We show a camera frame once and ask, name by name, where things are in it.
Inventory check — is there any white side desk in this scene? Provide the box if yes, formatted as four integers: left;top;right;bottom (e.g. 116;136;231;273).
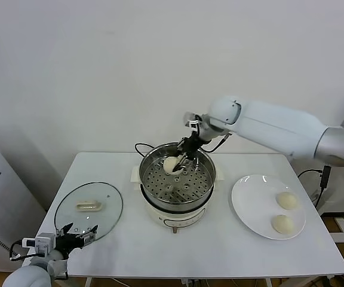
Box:
290;155;344;216

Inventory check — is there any black cooker power cable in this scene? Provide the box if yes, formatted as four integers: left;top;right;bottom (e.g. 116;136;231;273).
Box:
134;143;155;159

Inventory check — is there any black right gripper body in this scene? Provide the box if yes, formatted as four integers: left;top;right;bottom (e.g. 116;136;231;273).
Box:
180;131;205;156

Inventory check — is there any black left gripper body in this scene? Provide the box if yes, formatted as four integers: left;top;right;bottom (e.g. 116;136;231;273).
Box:
54;234;86;259

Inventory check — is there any glass lid with cream handle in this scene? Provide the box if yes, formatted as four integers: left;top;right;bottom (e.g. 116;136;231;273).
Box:
54;181;124;243

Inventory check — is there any white steamed baozi bun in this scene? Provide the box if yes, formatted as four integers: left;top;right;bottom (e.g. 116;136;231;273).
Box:
163;157;181;176
271;214;295;234
275;191;298;209

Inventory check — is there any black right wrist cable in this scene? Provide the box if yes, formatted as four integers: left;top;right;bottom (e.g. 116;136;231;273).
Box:
203;133;232;153

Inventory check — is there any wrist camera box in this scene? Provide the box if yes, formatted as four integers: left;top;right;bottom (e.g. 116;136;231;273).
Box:
183;111;204;128
21;233;56;255

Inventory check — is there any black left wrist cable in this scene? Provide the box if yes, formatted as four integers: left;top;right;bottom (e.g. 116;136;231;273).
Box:
9;240;26;261

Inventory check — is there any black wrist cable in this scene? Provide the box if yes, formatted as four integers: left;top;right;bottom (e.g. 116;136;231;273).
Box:
203;133;232;153
9;240;26;261

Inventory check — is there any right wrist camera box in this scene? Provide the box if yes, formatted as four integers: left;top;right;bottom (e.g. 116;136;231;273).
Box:
183;111;204;128

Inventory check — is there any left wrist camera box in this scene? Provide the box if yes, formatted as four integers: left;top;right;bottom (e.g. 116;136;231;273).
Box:
21;233;56;255

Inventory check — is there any perforated steel steamer basket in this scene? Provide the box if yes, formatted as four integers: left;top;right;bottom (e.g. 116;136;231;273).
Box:
138;142;216;212

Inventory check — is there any white round plate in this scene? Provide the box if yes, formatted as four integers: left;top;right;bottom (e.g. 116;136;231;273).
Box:
231;174;306;240

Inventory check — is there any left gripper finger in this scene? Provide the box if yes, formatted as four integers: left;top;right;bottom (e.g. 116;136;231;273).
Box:
79;225;99;246
56;222;74;237

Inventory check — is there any cream electric cooker base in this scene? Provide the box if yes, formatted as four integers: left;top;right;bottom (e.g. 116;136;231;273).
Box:
129;163;225;236

